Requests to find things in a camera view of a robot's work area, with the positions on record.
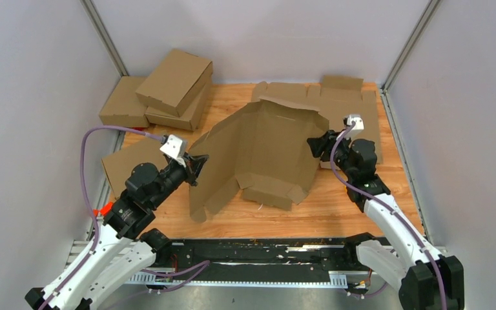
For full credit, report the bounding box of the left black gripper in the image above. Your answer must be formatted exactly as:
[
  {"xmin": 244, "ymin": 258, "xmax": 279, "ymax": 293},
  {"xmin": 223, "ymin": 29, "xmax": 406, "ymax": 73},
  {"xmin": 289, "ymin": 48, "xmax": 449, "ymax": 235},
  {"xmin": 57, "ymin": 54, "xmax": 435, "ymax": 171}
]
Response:
[{"xmin": 150, "ymin": 150, "xmax": 210, "ymax": 208}]

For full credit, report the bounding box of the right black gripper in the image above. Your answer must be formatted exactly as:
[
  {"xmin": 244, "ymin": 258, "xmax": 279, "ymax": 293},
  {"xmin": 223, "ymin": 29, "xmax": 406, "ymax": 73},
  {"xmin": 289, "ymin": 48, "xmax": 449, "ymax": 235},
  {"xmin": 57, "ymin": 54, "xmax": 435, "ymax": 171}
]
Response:
[{"xmin": 306, "ymin": 129, "xmax": 355, "ymax": 180}]

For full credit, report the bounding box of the cardboard box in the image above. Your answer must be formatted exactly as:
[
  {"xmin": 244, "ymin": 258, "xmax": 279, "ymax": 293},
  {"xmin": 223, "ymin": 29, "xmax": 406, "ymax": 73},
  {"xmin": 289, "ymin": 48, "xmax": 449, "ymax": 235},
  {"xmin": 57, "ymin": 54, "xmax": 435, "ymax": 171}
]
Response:
[
  {"xmin": 136, "ymin": 48, "xmax": 213, "ymax": 116},
  {"xmin": 99, "ymin": 76, "xmax": 150, "ymax": 128},
  {"xmin": 189, "ymin": 98, "xmax": 329, "ymax": 222},
  {"xmin": 145, "ymin": 79, "xmax": 213, "ymax": 131},
  {"xmin": 101, "ymin": 138, "xmax": 167, "ymax": 199}
]

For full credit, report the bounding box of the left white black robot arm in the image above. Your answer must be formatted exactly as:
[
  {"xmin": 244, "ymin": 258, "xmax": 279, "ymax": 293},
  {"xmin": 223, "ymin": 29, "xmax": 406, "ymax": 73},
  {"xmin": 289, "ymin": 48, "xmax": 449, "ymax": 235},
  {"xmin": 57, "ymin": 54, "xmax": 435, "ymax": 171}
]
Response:
[{"xmin": 25, "ymin": 154, "xmax": 209, "ymax": 309}]

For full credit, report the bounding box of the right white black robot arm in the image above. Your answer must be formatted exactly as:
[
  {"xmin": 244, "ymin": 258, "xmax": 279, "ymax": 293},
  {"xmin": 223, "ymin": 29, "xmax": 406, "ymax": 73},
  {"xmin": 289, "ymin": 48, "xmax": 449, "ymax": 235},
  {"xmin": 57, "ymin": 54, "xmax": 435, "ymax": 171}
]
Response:
[{"xmin": 307, "ymin": 130, "xmax": 465, "ymax": 309}]

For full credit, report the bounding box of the flat cardboard sheet underneath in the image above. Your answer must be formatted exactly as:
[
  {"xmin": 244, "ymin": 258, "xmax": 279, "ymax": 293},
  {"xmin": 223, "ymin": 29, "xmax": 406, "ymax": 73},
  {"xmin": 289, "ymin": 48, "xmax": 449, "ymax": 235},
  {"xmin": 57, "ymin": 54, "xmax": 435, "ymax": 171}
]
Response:
[{"xmin": 251, "ymin": 75, "xmax": 383, "ymax": 163}]

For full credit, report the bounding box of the orange plastic clip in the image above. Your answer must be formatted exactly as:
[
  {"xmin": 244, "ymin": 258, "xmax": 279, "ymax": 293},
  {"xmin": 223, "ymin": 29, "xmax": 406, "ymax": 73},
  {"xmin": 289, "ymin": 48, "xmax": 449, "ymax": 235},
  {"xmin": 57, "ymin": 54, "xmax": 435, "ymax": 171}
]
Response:
[{"xmin": 92, "ymin": 201, "xmax": 114, "ymax": 216}]

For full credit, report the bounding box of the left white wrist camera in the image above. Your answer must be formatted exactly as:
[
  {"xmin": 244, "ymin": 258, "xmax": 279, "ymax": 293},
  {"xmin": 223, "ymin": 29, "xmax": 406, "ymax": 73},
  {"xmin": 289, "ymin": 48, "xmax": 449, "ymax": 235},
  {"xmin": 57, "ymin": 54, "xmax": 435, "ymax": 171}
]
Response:
[{"xmin": 160, "ymin": 134, "xmax": 188, "ymax": 167}]

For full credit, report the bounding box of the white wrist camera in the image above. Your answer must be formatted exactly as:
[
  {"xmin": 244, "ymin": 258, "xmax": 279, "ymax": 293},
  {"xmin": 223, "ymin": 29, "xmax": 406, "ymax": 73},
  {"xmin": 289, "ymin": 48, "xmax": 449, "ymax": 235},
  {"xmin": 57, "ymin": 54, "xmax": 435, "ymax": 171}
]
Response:
[
  {"xmin": 344, "ymin": 114, "xmax": 364, "ymax": 132},
  {"xmin": 160, "ymin": 134, "xmax": 188, "ymax": 167}
]

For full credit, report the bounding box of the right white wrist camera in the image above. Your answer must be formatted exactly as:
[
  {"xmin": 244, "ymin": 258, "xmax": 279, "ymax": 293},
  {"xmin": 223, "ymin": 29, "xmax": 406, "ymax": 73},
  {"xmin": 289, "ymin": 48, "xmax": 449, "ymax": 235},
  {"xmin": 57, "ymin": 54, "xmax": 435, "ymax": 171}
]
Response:
[{"xmin": 344, "ymin": 114, "xmax": 364, "ymax": 132}]

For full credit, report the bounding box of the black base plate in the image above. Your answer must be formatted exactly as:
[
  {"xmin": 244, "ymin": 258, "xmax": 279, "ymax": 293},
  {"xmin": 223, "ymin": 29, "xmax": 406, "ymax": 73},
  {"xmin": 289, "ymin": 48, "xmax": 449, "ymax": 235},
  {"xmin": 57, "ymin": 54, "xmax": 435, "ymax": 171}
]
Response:
[{"xmin": 153, "ymin": 238, "xmax": 369, "ymax": 277}]

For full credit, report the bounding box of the right aluminium corner post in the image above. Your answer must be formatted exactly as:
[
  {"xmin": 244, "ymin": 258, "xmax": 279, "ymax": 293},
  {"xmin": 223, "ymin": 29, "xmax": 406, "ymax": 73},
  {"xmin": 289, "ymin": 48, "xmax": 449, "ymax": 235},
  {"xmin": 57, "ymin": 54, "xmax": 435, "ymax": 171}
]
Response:
[{"xmin": 382, "ymin": 0, "xmax": 442, "ymax": 92}]

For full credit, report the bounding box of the aluminium corner post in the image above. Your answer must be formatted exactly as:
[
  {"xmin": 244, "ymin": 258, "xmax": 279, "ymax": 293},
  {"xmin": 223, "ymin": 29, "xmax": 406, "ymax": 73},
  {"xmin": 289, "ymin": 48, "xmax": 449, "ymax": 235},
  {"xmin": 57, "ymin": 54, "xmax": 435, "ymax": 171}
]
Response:
[
  {"xmin": 382, "ymin": 0, "xmax": 442, "ymax": 92},
  {"xmin": 80, "ymin": 0, "xmax": 129, "ymax": 76}
]

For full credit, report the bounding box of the aluminium slotted rail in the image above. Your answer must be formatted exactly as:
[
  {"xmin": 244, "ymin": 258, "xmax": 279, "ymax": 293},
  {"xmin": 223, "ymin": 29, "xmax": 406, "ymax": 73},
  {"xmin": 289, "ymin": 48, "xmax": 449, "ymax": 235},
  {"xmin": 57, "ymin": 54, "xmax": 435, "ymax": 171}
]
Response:
[{"xmin": 66, "ymin": 240, "xmax": 349, "ymax": 289}]

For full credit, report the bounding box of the left aluminium corner post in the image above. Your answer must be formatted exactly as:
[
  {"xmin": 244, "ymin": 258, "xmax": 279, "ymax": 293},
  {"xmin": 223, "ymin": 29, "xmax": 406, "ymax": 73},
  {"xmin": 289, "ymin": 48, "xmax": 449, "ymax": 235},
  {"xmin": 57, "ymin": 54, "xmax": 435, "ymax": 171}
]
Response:
[{"xmin": 80, "ymin": 0, "xmax": 129, "ymax": 76}]

